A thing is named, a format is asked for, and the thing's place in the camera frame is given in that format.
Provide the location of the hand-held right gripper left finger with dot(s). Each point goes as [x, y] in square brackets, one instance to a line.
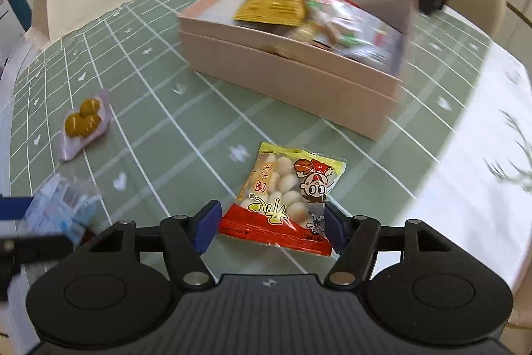
[208, 227]

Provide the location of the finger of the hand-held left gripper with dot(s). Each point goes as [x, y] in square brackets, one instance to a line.
[37, 249]
[12, 208]

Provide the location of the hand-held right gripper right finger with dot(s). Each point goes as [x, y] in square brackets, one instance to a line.
[335, 231]

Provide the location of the light blue snack packet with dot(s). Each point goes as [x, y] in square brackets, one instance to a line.
[62, 209]

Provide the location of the red yellow milk ball packet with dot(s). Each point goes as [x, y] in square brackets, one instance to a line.
[286, 197]

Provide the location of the purple chestnut snack packet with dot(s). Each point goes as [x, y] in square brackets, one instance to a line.
[83, 122]

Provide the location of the pink cardboard box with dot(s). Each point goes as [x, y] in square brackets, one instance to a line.
[299, 84]

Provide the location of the white snack packet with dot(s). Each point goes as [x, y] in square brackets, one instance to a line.
[374, 43]

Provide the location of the burger candy packet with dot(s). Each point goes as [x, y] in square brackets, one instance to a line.
[309, 32]

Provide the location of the gold foil snack packet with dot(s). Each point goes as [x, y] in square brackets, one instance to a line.
[270, 3]

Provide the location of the green checked table mat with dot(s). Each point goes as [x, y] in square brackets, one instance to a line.
[166, 155]

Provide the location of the white printed tablecloth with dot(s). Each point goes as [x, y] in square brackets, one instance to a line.
[465, 222]

